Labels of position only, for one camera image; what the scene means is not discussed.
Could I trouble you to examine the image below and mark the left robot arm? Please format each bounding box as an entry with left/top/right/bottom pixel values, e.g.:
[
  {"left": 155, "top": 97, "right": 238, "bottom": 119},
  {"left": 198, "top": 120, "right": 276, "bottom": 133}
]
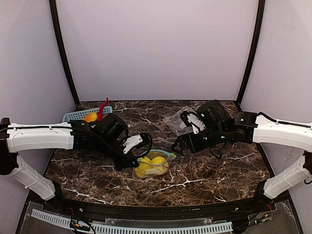
[{"left": 0, "top": 114, "right": 143, "bottom": 202}]

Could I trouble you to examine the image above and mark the black corner post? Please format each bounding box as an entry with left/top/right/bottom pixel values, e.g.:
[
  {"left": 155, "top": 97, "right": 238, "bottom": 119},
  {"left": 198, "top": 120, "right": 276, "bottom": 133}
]
[
  {"left": 236, "top": 0, "right": 266, "bottom": 106},
  {"left": 49, "top": 0, "right": 80, "bottom": 107}
]

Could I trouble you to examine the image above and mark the orange yellow toy mango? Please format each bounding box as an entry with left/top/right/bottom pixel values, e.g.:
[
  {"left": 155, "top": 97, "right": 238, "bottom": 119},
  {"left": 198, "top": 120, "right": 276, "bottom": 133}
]
[{"left": 83, "top": 112, "right": 98, "bottom": 123}]

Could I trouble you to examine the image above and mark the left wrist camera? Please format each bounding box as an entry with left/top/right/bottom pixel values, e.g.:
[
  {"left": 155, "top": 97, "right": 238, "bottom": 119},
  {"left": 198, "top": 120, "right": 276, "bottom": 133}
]
[{"left": 122, "top": 133, "right": 153, "bottom": 158}]

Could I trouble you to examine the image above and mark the red toy chili pepper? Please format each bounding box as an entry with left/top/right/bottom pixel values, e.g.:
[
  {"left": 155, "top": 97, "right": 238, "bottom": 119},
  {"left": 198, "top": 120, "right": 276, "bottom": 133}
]
[{"left": 97, "top": 97, "right": 109, "bottom": 121}]

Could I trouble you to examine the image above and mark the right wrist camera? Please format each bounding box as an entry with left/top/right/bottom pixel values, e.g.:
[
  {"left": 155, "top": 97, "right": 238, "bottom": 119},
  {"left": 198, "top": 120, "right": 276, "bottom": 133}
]
[{"left": 180, "top": 111, "right": 205, "bottom": 134}]

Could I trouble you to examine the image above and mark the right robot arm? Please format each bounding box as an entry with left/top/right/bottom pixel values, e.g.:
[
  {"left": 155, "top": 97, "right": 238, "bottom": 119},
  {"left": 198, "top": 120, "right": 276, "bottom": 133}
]
[{"left": 171, "top": 100, "right": 312, "bottom": 200}]

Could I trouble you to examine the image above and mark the blue perforated plastic basket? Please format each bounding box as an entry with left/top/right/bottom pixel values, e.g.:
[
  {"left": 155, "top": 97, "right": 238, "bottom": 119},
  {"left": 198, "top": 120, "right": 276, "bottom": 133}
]
[{"left": 62, "top": 106, "right": 113, "bottom": 122}]

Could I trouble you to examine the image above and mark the right black corner post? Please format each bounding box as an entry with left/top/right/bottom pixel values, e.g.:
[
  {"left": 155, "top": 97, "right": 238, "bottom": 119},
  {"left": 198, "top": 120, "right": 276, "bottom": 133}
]
[{"left": 236, "top": 0, "right": 266, "bottom": 106}]

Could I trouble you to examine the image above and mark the left black corner post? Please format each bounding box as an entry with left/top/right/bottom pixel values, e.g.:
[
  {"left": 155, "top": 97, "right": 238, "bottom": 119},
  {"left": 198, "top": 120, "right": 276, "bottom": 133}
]
[{"left": 49, "top": 0, "right": 80, "bottom": 107}]

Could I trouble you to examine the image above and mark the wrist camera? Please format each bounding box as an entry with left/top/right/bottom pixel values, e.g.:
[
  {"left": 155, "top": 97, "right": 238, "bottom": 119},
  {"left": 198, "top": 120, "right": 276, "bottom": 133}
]
[
  {"left": 180, "top": 111, "right": 205, "bottom": 134},
  {"left": 122, "top": 133, "right": 153, "bottom": 158}
]

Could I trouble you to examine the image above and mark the black front table rail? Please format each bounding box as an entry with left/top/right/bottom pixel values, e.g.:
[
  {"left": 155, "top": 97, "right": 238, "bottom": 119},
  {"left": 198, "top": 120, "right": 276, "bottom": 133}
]
[{"left": 43, "top": 195, "right": 271, "bottom": 222}]

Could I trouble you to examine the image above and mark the grey slotted cable duct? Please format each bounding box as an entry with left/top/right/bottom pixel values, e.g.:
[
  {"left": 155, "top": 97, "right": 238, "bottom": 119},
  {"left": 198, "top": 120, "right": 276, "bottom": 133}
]
[{"left": 31, "top": 209, "right": 233, "bottom": 234}]

